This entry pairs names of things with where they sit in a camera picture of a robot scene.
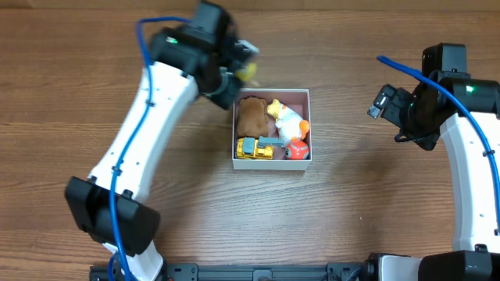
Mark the white box pink interior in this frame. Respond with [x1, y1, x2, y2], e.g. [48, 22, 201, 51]
[231, 88, 313, 171]

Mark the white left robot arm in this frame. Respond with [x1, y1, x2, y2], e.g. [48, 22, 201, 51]
[65, 1, 258, 280]

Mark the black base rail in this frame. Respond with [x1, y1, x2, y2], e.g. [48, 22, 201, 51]
[88, 262, 366, 281]

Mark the brown plush bear toy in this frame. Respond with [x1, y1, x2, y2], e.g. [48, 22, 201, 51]
[236, 97, 269, 138]

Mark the yellow toy excavator truck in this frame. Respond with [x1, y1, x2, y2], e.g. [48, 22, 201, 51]
[235, 137, 284, 160]

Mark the yellow wooden rattle drum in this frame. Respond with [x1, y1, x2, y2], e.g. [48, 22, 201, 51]
[235, 62, 259, 87]

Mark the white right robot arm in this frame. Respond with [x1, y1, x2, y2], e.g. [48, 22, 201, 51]
[349, 43, 499, 280]

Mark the red grey toy ball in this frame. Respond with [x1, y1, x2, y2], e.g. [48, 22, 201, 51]
[285, 140, 310, 160]

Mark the white plush duck toy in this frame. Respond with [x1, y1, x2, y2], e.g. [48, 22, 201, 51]
[267, 99, 310, 145]

